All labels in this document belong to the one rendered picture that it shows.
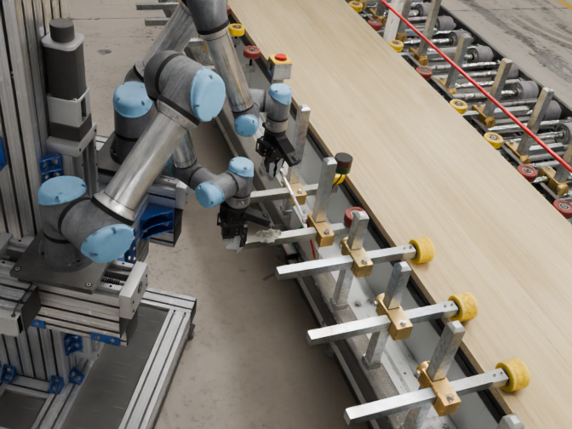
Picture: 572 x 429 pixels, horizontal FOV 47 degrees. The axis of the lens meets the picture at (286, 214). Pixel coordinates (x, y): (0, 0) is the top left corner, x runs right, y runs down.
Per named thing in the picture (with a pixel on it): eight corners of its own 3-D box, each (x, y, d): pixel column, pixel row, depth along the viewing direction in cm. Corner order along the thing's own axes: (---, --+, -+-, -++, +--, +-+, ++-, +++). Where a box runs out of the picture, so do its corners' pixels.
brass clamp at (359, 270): (354, 278, 199) (357, 266, 196) (336, 248, 208) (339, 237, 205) (372, 275, 201) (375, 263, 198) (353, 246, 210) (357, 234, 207)
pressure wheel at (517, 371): (513, 368, 170) (494, 357, 177) (514, 397, 171) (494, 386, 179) (532, 363, 172) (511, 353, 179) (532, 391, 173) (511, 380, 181)
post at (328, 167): (306, 269, 239) (328, 162, 209) (302, 262, 241) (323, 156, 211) (314, 267, 240) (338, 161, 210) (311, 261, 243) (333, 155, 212)
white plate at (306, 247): (314, 275, 230) (318, 254, 223) (288, 227, 248) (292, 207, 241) (316, 274, 230) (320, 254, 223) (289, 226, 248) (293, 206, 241)
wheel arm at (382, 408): (348, 427, 158) (351, 419, 155) (342, 414, 160) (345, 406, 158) (516, 382, 175) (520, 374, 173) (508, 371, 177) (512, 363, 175)
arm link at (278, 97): (267, 80, 215) (293, 82, 216) (264, 109, 222) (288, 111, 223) (266, 91, 209) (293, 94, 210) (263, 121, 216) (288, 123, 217)
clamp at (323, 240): (319, 248, 223) (321, 237, 220) (305, 222, 232) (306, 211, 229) (334, 245, 225) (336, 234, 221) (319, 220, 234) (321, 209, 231)
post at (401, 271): (364, 379, 204) (401, 270, 174) (359, 370, 207) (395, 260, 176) (374, 376, 205) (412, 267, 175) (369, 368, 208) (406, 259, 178)
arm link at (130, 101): (110, 135, 203) (108, 97, 194) (119, 113, 213) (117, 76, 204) (149, 140, 203) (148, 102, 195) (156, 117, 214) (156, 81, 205)
